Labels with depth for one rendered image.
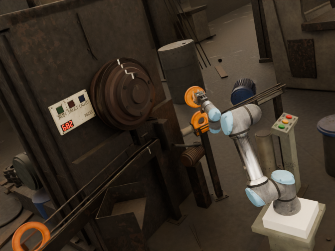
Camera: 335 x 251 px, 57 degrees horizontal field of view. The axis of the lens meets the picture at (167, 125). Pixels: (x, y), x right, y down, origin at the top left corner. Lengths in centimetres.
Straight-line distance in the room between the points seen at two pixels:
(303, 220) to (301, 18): 280
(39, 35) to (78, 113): 49
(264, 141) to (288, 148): 17
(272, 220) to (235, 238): 51
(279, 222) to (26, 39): 168
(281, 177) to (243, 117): 38
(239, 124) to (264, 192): 38
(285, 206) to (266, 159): 65
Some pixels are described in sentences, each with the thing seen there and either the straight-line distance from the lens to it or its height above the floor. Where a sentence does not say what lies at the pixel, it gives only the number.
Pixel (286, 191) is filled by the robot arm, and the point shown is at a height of 52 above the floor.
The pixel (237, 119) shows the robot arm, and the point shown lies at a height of 95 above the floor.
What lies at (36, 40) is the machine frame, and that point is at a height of 159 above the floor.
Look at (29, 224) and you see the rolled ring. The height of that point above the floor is 75.
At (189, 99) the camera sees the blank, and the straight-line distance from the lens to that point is 224.
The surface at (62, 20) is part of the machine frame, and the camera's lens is 197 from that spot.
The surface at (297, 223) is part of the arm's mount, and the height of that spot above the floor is 36.
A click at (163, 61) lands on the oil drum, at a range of 478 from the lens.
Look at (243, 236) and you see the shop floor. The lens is 232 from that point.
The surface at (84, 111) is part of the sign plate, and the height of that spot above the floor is 112.
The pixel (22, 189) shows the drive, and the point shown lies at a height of 25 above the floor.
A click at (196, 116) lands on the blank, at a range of 229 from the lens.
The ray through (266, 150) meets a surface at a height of 40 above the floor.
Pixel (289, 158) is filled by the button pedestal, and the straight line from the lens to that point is 241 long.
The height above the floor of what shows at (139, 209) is 60.
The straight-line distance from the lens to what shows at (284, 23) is 429.
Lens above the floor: 163
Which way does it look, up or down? 23 degrees down
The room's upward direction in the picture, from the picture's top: 17 degrees counter-clockwise
